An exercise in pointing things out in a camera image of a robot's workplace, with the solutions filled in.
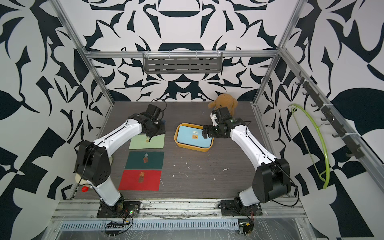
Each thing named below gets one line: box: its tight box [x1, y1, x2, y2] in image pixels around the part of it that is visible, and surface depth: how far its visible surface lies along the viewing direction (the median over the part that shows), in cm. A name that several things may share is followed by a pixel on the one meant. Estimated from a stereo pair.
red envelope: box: [118, 169, 162, 191], surface depth 86 cm
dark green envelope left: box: [124, 151, 165, 169], surface depth 93 cm
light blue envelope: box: [177, 125, 213, 148], surface depth 98 cm
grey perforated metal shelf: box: [142, 50, 223, 74], surface depth 96 cm
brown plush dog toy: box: [208, 93, 238, 116], surface depth 99 cm
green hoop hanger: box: [288, 104, 330, 190], surface depth 61 cm
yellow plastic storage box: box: [174, 123, 215, 152], surface depth 97 cm
